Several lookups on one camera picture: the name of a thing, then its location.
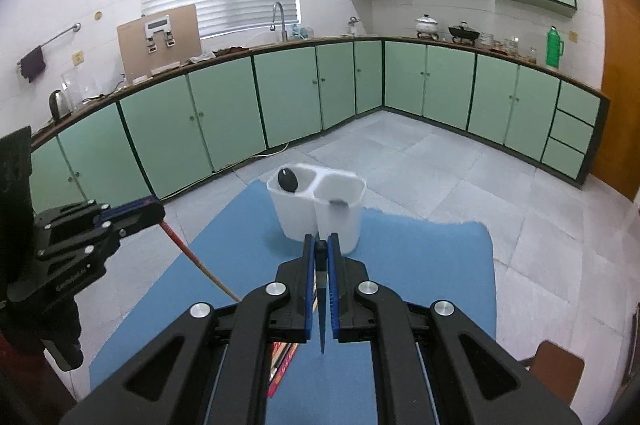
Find metal electric kettle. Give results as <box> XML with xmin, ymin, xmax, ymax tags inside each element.
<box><xmin>49</xmin><ymin>88</ymin><xmax>71</xmax><ymax>121</ymax></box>

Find white floor cable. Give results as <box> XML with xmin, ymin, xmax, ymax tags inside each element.
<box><xmin>220</xmin><ymin>142</ymin><xmax>291</xmax><ymax>171</ymax></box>

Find wooden door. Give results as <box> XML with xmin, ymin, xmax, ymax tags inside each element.
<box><xmin>590</xmin><ymin>0</ymin><xmax>640</xmax><ymax>202</ymax></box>

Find white cooking pot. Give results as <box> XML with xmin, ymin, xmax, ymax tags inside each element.
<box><xmin>414</xmin><ymin>14</ymin><xmax>440</xmax><ymax>38</ymax></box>

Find white utensil holder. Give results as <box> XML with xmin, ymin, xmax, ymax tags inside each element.
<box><xmin>266</xmin><ymin>163</ymin><xmax>367</xmax><ymax>252</ymax></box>

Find metal faucet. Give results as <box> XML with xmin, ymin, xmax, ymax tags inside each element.
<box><xmin>271</xmin><ymin>1</ymin><xmax>289</xmax><ymax>42</ymax></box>

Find white device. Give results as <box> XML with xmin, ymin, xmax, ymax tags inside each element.
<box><xmin>143</xmin><ymin>16</ymin><xmax>176</xmax><ymax>55</ymax></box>

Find red-handled wooden chopstick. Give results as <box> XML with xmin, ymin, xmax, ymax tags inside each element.
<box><xmin>159</xmin><ymin>218</ymin><xmax>240</xmax><ymax>302</ymax></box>
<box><xmin>267</xmin><ymin>341</ymin><xmax>293</xmax><ymax>399</ymax></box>
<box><xmin>280</xmin><ymin>341</ymin><xmax>302</xmax><ymax>378</ymax></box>

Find black chopstick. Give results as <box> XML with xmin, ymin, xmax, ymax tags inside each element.
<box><xmin>316</xmin><ymin>271</ymin><xmax>329</xmax><ymax>354</ymax></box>

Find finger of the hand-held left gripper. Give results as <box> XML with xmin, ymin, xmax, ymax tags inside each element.
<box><xmin>34</xmin><ymin>196</ymin><xmax>164</xmax><ymax>232</ymax></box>
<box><xmin>37</xmin><ymin>204</ymin><xmax>167</xmax><ymax>263</ymax></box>

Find green thermos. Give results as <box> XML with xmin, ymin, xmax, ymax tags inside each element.
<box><xmin>544</xmin><ymin>25</ymin><xmax>566</xmax><ymax>69</ymax></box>

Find black spoon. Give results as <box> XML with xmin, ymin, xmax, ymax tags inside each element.
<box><xmin>276</xmin><ymin>166</ymin><xmax>300</xmax><ymax>195</ymax></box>

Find metal towel rail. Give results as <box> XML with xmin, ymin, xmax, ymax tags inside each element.
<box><xmin>17</xmin><ymin>22</ymin><xmax>82</xmax><ymax>67</ymax></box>

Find blue mat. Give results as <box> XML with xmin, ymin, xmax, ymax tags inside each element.
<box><xmin>89</xmin><ymin>179</ymin><xmax>497</xmax><ymax>425</ymax></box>

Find black wok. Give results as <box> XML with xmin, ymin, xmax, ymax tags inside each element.
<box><xmin>448</xmin><ymin>21</ymin><xmax>481</xmax><ymax>44</ymax></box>

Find group of condiment jars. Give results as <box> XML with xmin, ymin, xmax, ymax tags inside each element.
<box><xmin>479</xmin><ymin>32</ymin><xmax>539</xmax><ymax>65</ymax></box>

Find green base cabinets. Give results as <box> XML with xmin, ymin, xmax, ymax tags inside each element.
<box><xmin>29</xmin><ymin>36</ymin><xmax>611</xmax><ymax>208</ymax></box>

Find dark towel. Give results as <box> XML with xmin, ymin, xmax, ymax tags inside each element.
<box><xmin>20</xmin><ymin>46</ymin><xmax>47</xmax><ymax>84</ymax></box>

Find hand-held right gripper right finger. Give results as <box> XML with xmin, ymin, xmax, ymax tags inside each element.
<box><xmin>325</xmin><ymin>233</ymin><xmax>584</xmax><ymax>425</ymax></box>

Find clear plastic pitcher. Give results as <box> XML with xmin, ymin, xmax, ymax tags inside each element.
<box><xmin>61</xmin><ymin>70</ymin><xmax>85</xmax><ymax>112</ymax></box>

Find wooden stool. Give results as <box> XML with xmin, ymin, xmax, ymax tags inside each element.
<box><xmin>520</xmin><ymin>340</ymin><xmax>586</xmax><ymax>407</ymax></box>

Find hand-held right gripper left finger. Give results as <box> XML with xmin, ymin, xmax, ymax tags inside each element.
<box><xmin>60</xmin><ymin>233</ymin><xmax>321</xmax><ymax>425</ymax></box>

